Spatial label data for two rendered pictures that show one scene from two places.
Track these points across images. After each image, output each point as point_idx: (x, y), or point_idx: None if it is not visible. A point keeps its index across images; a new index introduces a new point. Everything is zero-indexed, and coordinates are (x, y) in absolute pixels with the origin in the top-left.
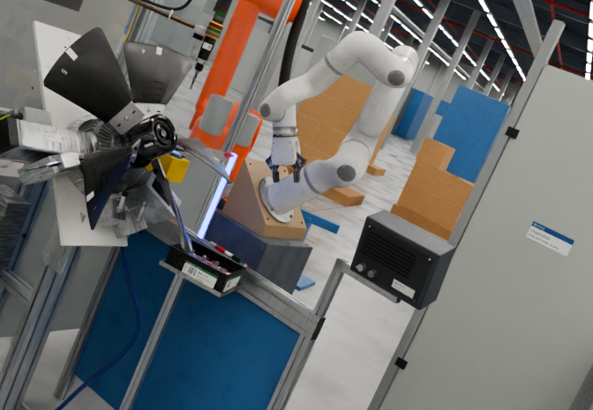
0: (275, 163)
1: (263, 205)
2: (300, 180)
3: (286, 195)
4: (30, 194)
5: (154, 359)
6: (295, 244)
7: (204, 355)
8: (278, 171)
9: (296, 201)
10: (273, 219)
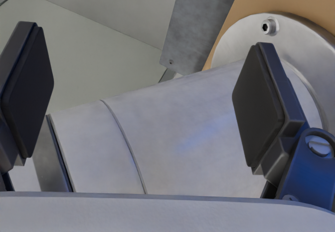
0: (288, 211)
1: (316, 19)
2: (102, 153)
3: (202, 88)
4: None
5: None
6: (183, 17)
7: None
8: (251, 162)
9: (159, 83)
10: (253, 4)
